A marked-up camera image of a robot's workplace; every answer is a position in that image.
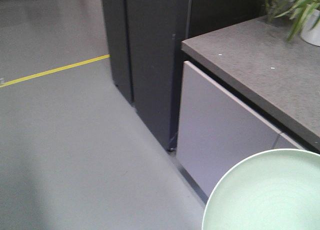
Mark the light green round plate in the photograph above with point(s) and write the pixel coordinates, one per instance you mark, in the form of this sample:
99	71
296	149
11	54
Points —
272	190

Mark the white plant pot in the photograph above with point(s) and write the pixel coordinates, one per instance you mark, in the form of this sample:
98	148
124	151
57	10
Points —
311	31

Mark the dark tall cabinet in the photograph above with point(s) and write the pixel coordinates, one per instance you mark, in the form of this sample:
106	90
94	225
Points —
144	39

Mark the green potted plant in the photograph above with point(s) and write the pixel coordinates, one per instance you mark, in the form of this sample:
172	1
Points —
298	11

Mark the grey right kitchen cabinet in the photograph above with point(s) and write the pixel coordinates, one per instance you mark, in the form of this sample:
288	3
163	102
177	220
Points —
245	90

